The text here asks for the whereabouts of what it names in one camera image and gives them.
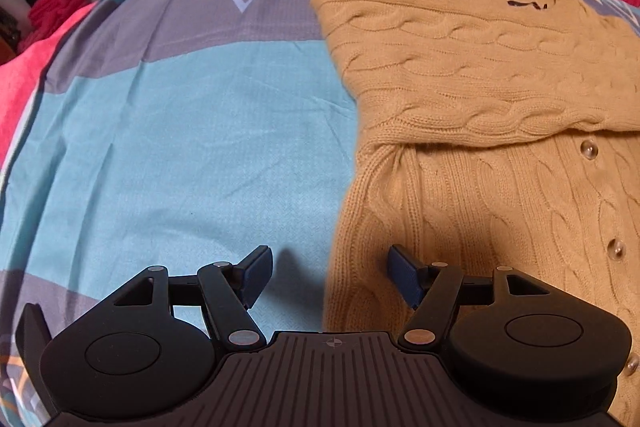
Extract small pile red folded cloths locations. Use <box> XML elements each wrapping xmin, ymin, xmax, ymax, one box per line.
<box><xmin>27</xmin><ymin>0</ymin><xmax>97</xmax><ymax>50</ymax></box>

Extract yellow cable-knit cardigan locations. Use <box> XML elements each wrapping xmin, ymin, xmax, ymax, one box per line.
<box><xmin>310</xmin><ymin>0</ymin><xmax>640</xmax><ymax>427</ymax></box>

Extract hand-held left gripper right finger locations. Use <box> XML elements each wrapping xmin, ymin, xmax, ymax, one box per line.
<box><xmin>388</xmin><ymin>244</ymin><xmax>557</xmax><ymax>351</ymax></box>

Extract blue grey patterned blanket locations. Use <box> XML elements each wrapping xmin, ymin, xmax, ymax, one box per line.
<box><xmin>0</xmin><ymin>0</ymin><xmax>640</xmax><ymax>427</ymax></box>

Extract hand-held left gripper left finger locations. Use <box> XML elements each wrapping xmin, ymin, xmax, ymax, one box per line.
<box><xmin>100</xmin><ymin>245</ymin><xmax>274</xmax><ymax>351</ymax></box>

